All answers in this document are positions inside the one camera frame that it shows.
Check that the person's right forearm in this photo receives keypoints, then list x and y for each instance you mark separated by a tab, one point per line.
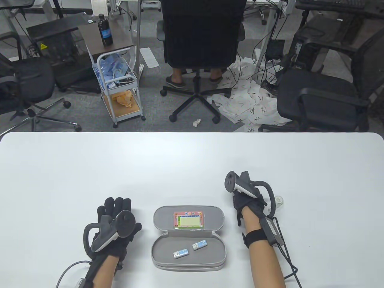
264	264

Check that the crumpled white paper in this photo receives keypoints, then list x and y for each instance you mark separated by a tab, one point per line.
197	123

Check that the black cabinet yellow sticker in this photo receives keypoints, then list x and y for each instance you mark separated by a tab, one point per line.
60	51

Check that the pink yellow timetable card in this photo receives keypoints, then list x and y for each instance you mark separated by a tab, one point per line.
188	220

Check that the black mesh armrest chair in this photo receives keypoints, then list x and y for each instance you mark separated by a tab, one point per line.
318	90

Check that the white correction tape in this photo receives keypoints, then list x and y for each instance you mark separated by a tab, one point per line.
279	200

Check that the black box on floor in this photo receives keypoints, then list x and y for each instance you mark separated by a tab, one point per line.
275	49

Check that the white eraser blue sleeve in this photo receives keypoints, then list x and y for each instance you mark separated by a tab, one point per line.
199	244
181	253

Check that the white trolley cart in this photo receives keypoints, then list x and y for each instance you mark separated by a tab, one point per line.
120	115

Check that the black mesh office chair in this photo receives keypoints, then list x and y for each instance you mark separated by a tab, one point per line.
339	33

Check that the white cartoon print pencil case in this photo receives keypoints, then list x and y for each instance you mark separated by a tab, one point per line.
189	264

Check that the black chair chrome base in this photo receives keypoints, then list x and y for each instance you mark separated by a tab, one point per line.
33	81

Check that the white printed floor sheet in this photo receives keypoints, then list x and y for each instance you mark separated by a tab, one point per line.
255	105

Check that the pile of blue packets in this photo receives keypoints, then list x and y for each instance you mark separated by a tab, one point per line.
112	67

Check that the orange cloth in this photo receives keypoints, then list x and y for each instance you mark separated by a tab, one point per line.
123	99

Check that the black high-back office chair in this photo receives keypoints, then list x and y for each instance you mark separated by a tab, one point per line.
198	30

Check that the grey right hand controller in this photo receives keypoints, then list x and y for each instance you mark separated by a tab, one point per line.
240	183

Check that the person's left hand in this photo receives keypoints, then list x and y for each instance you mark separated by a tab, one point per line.
115	207

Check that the person's right hand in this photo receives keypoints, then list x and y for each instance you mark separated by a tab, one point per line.
249	204

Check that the white desk leg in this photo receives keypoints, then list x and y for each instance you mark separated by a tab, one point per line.
138	36
267	30

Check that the grey left hand controller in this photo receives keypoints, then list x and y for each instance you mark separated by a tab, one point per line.
123	223

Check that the grey chair wheel base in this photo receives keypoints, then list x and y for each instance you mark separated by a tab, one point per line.
258	13

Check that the white paper sheet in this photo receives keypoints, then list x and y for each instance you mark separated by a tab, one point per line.
149	57

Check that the dark bottle blue label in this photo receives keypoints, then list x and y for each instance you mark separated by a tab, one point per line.
105	30

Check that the white power strip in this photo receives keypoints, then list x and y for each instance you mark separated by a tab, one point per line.
141	71

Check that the grey hand controller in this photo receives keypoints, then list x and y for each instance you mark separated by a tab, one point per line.
123	223
240	183

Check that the person's left forearm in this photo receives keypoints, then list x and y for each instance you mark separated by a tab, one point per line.
103	274

